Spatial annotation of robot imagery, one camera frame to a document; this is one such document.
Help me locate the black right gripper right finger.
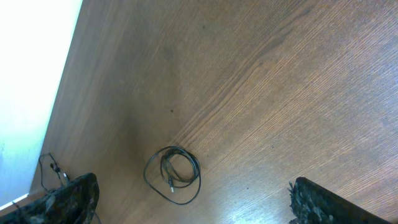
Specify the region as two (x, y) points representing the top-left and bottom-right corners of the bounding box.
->
(289, 177), (390, 224)

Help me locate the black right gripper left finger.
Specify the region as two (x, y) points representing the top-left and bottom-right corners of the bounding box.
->
(1, 173), (100, 224)

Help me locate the black cable bundle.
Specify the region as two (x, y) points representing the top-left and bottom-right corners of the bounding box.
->
(142, 145), (202, 206)

